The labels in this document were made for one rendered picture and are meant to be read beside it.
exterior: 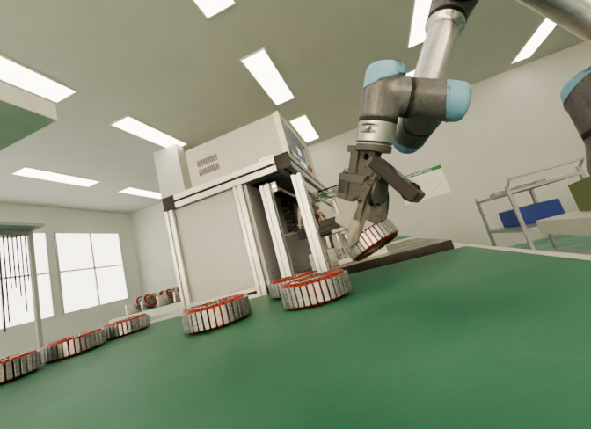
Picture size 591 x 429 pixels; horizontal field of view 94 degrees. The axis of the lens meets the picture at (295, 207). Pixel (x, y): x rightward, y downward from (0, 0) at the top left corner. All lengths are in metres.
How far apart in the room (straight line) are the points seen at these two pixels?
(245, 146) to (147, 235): 7.93
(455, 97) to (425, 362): 0.50
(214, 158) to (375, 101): 0.66
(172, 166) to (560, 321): 5.26
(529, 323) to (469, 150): 6.53
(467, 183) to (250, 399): 6.45
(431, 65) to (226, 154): 0.68
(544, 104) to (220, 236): 7.03
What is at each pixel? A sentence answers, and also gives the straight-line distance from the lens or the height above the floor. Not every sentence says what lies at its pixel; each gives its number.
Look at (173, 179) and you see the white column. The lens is 5.26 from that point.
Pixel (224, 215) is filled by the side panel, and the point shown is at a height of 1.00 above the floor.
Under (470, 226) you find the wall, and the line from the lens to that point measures 6.49.
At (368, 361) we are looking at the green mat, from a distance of 0.20.
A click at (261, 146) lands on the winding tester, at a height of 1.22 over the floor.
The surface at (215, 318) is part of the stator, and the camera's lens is 0.48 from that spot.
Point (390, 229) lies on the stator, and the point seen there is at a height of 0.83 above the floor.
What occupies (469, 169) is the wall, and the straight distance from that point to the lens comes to 6.63.
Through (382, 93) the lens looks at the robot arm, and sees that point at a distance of 0.58.
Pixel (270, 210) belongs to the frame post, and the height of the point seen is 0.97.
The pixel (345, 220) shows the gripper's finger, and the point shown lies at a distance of 0.56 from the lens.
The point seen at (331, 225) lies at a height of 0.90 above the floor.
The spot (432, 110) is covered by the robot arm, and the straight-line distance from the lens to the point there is 0.60.
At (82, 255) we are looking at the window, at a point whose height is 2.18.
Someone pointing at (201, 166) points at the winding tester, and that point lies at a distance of 1.09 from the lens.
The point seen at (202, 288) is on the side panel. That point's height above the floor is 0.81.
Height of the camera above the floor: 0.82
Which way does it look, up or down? 10 degrees up
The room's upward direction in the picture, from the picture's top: 15 degrees counter-clockwise
